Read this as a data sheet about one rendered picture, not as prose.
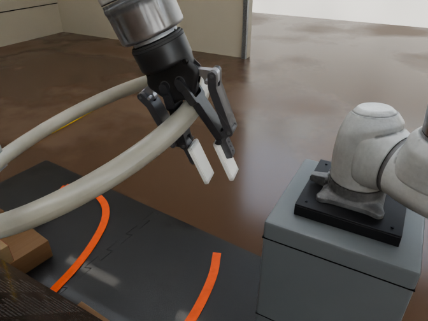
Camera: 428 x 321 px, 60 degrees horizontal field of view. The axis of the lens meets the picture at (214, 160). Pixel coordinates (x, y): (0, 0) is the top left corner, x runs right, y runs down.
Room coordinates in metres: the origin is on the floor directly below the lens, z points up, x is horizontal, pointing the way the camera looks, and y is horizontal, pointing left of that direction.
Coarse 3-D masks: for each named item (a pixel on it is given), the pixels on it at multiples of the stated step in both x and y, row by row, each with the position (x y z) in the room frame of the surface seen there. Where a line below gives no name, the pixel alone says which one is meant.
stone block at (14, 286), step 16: (0, 272) 0.73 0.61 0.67; (16, 272) 0.77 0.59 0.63; (0, 288) 0.64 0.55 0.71; (16, 288) 0.66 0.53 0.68; (32, 288) 0.70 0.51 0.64; (48, 288) 0.73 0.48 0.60; (0, 304) 0.56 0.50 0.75; (16, 304) 0.58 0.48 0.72; (32, 304) 0.60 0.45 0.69; (48, 304) 0.63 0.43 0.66; (64, 304) 0.66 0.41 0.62; (0, 320) 0.49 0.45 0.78; (16, 320) 0.51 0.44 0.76; (32, 320) 0.53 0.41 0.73; (48, 320) 0.55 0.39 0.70; (64, 320) 0.57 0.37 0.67; (80, 320) 0.60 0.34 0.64; (96, 320) 0.62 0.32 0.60
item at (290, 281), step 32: (288, 192) 0.93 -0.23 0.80; (288, 224) 0.78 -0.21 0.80; (320, 224) 0.78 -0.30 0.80; (416, 224) 0.78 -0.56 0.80; (288, 256) 0.76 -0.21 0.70; (320, 256) 0.71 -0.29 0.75; (352, 256) 0.68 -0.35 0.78; (384, 256) 0.66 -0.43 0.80; (416, 256) 0.66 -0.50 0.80; (288, 288) 0.75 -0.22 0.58; (320, 288) 0.71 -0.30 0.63; (352, 288) 0.67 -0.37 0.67; (384, 288) 0.63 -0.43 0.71; (256, 320) 0.79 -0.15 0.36; (288, 320) 0.74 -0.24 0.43; (320, 320) 0.70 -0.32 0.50; (352, 320) 0.66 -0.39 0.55; (384, 320) 0.62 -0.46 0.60
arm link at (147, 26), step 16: (128, 0) 0.46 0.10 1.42; (144, 0) 0.46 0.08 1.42; (160, 0) 0.47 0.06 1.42; (112, 16) 0.47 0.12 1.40; (128, 16) 0.46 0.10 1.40; (144, 16) 0.46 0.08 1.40; (160, 16) 0.47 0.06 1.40; (176, 16) 0.48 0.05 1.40; (128, 32) 0.46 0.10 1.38; (144, 32) 0.46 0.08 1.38; (160, 32) 0.46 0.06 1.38
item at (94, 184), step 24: (96, 96) 0.79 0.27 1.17; (120, 96) 0.79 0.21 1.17; (48, 120) 0.75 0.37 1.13; (72, 120) 0.77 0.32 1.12; (168, 120) 0.45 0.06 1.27; (192, 120) 0.47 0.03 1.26; (24, 144) 0.69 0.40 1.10; (144, 144) 0.40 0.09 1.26; (168, 144) 0.42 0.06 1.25; (0, 168) 0.62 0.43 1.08; (120, 168) 0.37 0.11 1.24; (72, 192) 0.35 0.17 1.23; (96, 192) 0.35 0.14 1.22; (0, 216) 0.34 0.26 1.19; (24, 216) 0.33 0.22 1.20; (48, 216) 0.33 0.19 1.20
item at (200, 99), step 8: (176, 80) 0.48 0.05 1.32; (176, 88) 0.48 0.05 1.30; (184, 88) 0.47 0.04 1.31; (200, 88) 0.50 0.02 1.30; (184, 96) 0.48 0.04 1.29; (192, 96) 0.48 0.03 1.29; (200, 96) 0.49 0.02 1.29; (192, 104) 0.48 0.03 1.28; (200, 104) 0.48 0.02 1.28; (208, 104) 0.49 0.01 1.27; (200, 112) 0.48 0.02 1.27; (208, 112) 0.48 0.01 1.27; (216, 112) 0.50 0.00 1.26; (208, 120) 0.48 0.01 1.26; (216, 120) 0.48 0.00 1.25; (208, 128) 0.48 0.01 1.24; (216, 128) 0.47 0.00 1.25; (216, 136) 0.47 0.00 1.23; (216, 144) 0.47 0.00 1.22
